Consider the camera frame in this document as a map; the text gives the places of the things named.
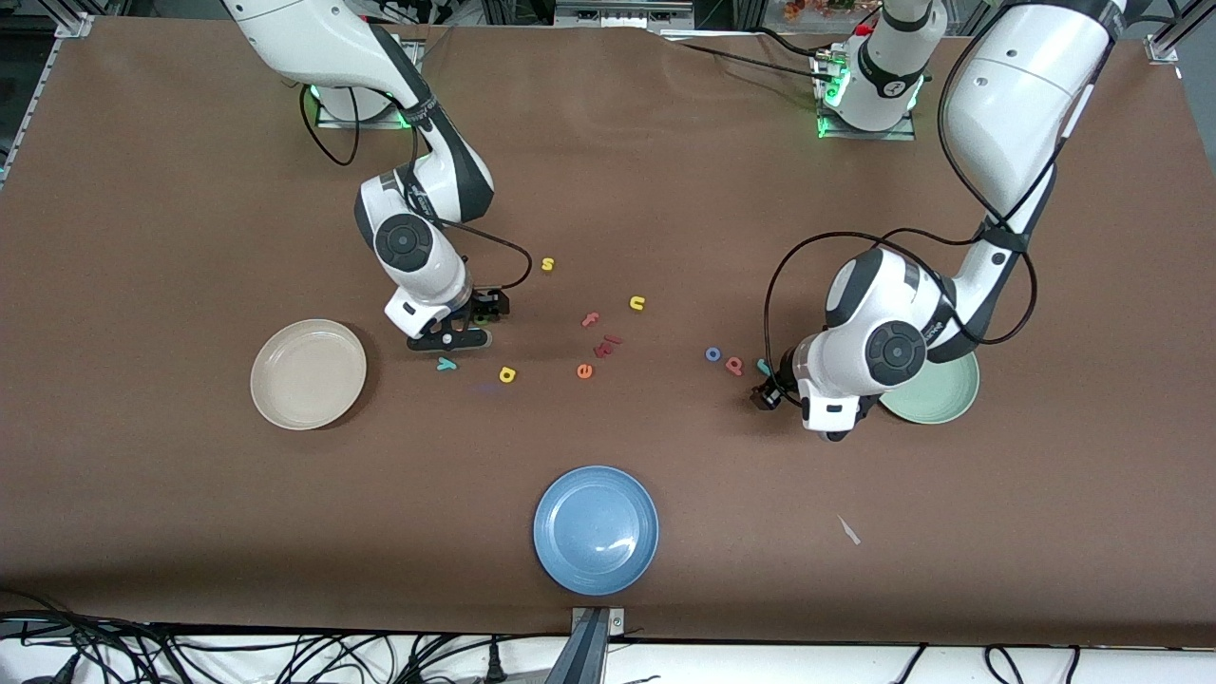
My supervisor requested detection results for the brown table cover sheet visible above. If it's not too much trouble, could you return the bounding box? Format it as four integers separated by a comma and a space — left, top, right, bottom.
0, 17, 1216, 649

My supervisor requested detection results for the pale green plate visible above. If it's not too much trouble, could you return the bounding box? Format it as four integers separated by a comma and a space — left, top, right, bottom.
879, 351, 981, 426

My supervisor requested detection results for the beige brown plate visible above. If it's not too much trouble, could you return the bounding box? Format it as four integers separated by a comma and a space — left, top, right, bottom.
250, 318, 369, 431

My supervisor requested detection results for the blue plate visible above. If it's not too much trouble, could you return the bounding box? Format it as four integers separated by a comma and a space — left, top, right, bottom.
533, 465, 660, 598

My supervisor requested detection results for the silver equipment box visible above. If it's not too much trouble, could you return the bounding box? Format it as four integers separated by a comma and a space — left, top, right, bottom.
554, 0, 694, 28

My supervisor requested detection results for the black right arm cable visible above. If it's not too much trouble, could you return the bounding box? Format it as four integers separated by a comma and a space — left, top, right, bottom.
299, 85, 533, 291

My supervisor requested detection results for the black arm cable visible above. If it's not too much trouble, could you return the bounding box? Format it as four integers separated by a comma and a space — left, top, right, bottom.
763, 5, 1122, 386
299, 85, 533, 291

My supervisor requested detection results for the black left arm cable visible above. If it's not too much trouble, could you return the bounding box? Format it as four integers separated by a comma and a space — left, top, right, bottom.
763, 5, 1122, 386

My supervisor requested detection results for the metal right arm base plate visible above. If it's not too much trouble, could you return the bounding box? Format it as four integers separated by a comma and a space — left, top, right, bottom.
313, 85, 419, 130

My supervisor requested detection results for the black camera pole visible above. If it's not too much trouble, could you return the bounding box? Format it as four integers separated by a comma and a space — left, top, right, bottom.
544, 610, 609, 684

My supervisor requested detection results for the aluminium frame profile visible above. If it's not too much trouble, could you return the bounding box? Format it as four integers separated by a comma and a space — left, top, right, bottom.
1145, 19, 1193, 66

